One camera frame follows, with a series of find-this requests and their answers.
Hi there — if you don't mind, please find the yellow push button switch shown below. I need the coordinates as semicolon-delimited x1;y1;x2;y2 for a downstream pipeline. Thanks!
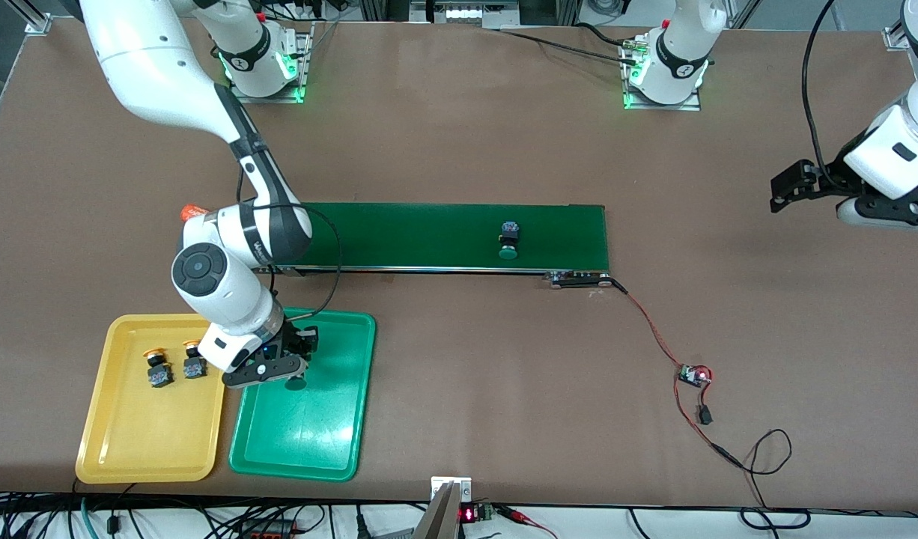
142;347;176;389
182;340;209;380

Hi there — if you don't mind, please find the green plastic tray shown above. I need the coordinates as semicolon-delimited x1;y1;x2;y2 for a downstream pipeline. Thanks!
228;305;377;482

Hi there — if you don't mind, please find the green conveyor belt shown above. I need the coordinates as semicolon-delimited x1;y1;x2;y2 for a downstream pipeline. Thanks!
240;200;623;291

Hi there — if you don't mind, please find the yellow plastic tray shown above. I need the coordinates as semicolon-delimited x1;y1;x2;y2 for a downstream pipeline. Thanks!
75;313;234;484

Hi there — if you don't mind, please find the black orange terminal block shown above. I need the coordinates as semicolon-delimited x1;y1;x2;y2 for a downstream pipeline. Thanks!
238;519;299;539

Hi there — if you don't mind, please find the red clip lead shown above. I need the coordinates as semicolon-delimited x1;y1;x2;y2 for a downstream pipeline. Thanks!
496;506;559;539

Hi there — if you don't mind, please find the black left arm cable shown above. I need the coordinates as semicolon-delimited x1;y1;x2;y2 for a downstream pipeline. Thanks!
801;0;842;188

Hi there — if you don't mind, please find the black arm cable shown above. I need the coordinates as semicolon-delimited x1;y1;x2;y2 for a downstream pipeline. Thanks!
801;0;842;188
238;161;344;324

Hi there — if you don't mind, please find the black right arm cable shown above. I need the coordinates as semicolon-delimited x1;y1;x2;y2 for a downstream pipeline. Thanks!
238;161;344;324

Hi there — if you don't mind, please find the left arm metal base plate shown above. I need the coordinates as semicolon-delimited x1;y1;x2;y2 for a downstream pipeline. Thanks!
622;34;705;112

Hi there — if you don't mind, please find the grey metal camera mount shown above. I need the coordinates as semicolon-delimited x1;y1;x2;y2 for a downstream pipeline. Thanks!
414;476;473;539

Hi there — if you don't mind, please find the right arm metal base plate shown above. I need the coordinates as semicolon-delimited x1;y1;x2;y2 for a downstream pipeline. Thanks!
227;26;314;104

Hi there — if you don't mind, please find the thin black looped cable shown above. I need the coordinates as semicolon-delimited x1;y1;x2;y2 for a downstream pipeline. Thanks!
717;429;812;531

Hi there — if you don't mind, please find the long black table cable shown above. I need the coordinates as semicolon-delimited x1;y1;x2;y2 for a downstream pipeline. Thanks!
496;28;639;64

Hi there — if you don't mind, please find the aluminium frame with lights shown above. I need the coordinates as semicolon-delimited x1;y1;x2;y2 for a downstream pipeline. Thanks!
410;0;520;29

